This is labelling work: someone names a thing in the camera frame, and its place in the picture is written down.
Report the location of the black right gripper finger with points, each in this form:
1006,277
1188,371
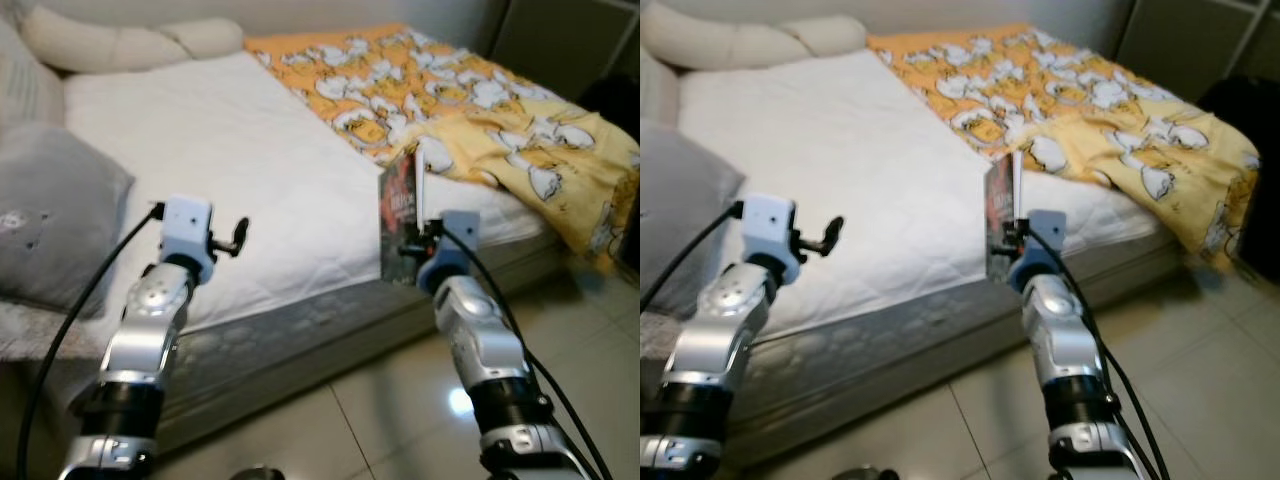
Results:
997,235
1022,231
432,231
406,235

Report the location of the dark red cover book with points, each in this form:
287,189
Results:
1000,200
398,190

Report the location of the grey fleece pillow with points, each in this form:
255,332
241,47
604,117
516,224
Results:
55,210
685,200

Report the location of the yellow egg cartoon blanket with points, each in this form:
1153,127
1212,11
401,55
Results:
450,100
1050,100

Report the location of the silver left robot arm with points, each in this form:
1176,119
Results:
725,320
150,310

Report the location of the white quilted mattress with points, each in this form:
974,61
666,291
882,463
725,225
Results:
860,150
250,150

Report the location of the small cream pillow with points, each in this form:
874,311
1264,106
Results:
210,36
835,34

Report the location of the grey patterned pillow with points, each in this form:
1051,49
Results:
25,85
655,95

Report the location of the dark grey wardrobe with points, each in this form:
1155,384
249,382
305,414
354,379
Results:
560,45
1180,45

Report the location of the long cream bolster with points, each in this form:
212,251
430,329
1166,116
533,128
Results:
710,38
90,40

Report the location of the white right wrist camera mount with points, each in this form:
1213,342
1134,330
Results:
1046,232
462,232

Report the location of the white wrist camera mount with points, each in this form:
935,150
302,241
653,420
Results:
187,225
768,222
1046,232
462,232

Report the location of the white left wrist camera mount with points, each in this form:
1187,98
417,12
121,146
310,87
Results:
768,222
187,225

